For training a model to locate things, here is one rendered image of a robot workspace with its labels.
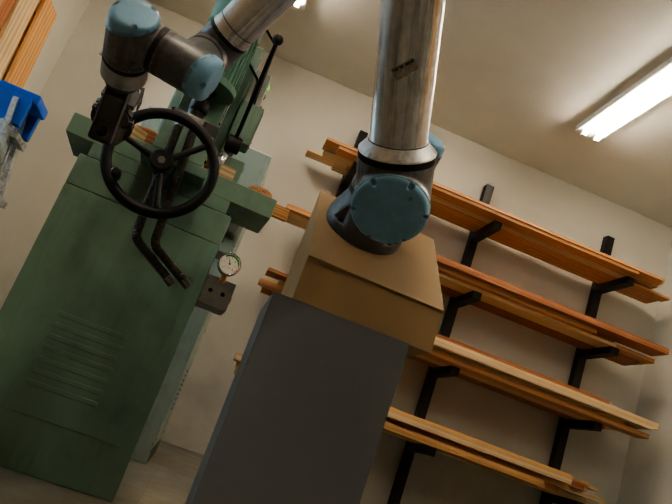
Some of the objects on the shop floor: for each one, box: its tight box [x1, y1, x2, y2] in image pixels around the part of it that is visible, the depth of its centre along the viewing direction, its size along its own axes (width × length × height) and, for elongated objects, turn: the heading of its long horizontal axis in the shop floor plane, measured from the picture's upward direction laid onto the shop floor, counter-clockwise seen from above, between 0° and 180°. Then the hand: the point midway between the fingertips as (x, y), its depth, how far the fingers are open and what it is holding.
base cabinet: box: [0, 182, 219, 502], centre depth 194 cm, size 45×58×71 cm
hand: (108, 144), depth 145 cm, fingers closed
